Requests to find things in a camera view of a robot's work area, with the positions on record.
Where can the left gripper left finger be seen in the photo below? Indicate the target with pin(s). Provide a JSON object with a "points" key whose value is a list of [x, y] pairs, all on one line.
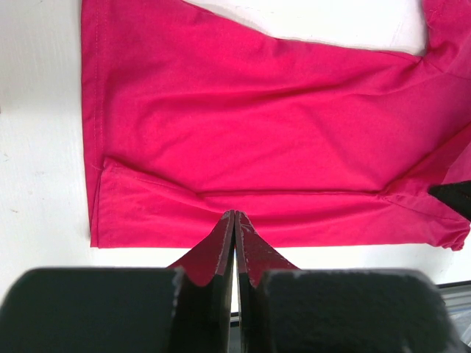
{"points": [[182, 308]]}

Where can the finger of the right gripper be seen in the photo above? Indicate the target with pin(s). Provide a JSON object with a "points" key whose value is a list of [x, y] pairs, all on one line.
{"points": [[456, 196]]}

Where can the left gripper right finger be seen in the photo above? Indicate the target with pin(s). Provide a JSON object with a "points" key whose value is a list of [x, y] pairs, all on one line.
{"points": [[287, 309]]}

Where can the pink t shirt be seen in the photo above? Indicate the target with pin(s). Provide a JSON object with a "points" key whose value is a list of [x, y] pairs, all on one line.
{"points": [[187, 115]]}

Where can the front aluminium rail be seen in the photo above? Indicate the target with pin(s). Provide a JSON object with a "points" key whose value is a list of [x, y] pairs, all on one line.
{"points": [[456, 296]]}

